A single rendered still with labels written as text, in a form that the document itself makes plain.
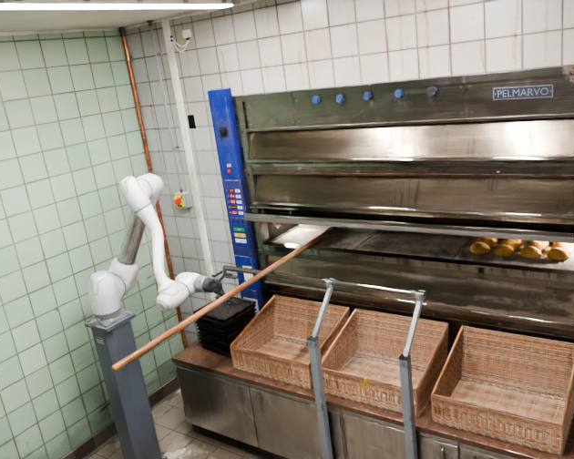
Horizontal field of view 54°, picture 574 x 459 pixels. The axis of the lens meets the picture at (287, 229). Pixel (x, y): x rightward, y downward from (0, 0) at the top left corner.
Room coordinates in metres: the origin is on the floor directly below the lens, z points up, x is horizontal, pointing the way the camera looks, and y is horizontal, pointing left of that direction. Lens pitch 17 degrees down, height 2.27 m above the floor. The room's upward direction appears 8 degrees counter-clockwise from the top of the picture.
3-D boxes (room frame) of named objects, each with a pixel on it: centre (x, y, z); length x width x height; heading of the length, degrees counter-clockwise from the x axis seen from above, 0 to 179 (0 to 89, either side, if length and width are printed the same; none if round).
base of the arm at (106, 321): (2.93, 1.08, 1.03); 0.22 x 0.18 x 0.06; 143
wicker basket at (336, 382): (2.61, -0.42, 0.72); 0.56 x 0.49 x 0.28; 54
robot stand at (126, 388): (2.94, 1.06, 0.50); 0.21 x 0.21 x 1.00; 53
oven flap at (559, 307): (2.83, -0.56, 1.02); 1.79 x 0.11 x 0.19; 54
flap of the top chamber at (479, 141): (2.83, -0.56, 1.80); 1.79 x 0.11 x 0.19; 54
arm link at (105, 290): (2.95, 1.06, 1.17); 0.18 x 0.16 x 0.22; 165
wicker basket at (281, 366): (2.96, 0.06, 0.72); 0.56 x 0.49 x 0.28; 53
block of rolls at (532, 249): (2.84, -1.29, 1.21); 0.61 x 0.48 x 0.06; 144
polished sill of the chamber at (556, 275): (2.85, -0.58, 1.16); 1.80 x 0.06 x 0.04; 54
